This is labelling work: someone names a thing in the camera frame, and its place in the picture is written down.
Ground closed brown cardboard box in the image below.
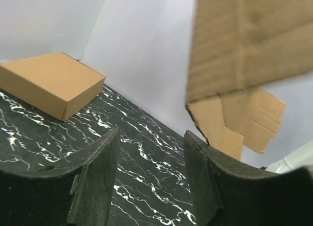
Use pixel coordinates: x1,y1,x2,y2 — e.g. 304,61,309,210
0,52,105,121

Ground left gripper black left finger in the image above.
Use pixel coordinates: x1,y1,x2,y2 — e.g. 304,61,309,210
0,128,120,226

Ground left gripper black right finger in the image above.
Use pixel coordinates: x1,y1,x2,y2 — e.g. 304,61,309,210
183,131,313,226

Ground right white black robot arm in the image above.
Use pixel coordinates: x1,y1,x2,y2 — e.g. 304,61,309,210
261,143,313,174

